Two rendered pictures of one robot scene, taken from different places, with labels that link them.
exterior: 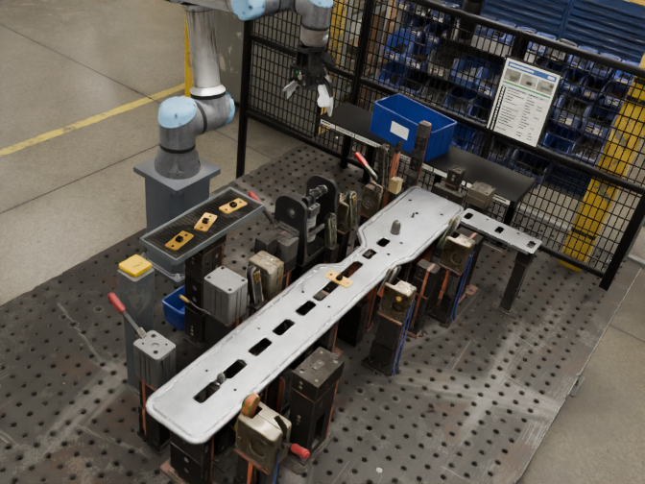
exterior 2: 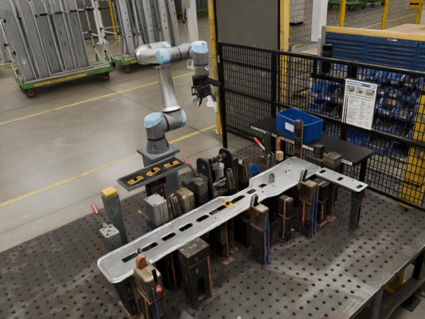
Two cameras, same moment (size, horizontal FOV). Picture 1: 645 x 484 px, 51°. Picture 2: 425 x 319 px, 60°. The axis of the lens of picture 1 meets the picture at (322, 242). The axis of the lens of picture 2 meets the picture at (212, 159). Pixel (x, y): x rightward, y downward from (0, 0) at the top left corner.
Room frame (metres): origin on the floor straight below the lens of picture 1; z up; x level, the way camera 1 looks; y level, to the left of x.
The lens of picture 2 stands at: (0.08, -0.64, 2.12)
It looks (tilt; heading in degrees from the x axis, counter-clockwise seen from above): 28 degrees down; 23
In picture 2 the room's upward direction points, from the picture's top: 5 degrees counter-clockwise
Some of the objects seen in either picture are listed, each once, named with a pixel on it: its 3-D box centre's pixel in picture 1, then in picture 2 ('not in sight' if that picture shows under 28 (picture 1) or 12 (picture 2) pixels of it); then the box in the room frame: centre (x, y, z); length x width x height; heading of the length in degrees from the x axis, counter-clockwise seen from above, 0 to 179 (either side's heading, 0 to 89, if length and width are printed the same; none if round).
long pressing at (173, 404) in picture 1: (337, 284); (225, 207); (1.57, -0.06, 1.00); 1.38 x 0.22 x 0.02; 150
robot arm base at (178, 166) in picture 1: (177, 154); (157, 142); (1.92, 0.51, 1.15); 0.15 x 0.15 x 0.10
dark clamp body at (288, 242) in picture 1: (277, 283); (202, 208); (1.66, 0.12, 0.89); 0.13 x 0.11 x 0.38; 60
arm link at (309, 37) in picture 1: (315, 35); (202, 69); (1.79, 0.10, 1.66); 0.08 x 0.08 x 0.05
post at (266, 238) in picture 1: (261, 287); (191, 210); (1.62, 0.17, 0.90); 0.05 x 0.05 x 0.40; 60
